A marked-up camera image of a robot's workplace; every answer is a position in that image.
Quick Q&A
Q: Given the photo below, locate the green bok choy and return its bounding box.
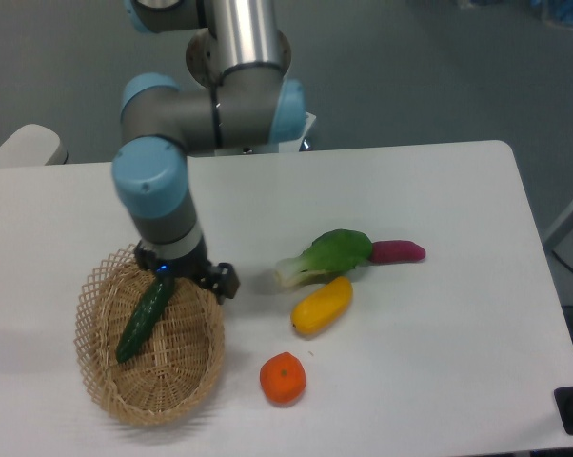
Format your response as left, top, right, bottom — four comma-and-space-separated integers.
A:
274, 228, 372, 288

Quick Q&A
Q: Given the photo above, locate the white chair armrest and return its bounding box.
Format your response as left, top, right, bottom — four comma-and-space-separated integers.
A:
0, 124, 69, 169

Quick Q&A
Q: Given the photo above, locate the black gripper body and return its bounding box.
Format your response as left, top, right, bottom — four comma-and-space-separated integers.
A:
134, 242, 210, 285

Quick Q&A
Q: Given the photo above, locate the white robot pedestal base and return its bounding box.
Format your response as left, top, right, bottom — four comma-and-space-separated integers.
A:
185, 28, 317, 156

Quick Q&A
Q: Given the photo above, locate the purple sweet potato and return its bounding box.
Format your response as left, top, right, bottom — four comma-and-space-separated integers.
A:
369, 240, 426, 264

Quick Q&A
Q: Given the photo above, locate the woven wicker basket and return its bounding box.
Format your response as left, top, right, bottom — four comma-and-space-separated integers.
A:
74, 246, 225, 426

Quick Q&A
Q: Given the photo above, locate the orange tangerine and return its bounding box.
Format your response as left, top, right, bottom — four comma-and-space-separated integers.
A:
259, 352, 306, 405

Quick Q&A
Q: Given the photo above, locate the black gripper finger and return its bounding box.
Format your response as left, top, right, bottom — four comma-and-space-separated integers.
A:
199, 263, 240, 305

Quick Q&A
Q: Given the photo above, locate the yellow mango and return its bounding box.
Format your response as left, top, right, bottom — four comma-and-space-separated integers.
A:
290, 276, 353, 335

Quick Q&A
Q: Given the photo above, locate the green cucumber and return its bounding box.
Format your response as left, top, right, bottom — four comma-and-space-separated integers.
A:
115, 275, 175, 364

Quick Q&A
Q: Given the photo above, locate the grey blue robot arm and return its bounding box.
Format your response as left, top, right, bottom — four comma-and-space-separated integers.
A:
111, 1, 306, 300

